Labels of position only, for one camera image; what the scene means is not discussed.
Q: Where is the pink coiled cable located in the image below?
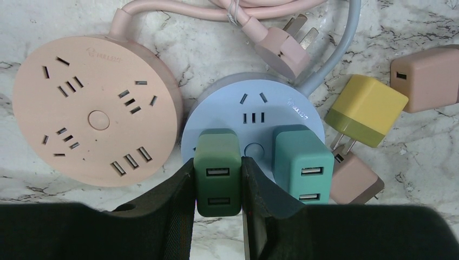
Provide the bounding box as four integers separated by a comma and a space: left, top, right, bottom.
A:
107, 0, 327, 80

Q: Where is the yellow usb charger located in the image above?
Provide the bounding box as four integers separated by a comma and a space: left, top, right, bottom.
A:
324, 74, 409, 148

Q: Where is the blue round power socket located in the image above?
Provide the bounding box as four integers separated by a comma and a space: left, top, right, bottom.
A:
181, 73, 325, 179

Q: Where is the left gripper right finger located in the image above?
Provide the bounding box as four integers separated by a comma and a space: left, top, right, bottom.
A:
241, 157, 458, 259

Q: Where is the green usb charger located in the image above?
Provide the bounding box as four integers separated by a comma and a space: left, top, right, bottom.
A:
193, 128, 241, 217

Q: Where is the teal usb charger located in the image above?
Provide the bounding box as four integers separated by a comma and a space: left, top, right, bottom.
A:
272, 125, 334, 204

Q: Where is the brown pink usb charger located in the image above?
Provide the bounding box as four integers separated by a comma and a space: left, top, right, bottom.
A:
330, 145, 385, 204

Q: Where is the pink round power socket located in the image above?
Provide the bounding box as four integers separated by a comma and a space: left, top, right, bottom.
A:
12, 35, 183, 187

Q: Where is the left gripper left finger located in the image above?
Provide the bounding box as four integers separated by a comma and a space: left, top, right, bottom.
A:
1, 160, 196, 259

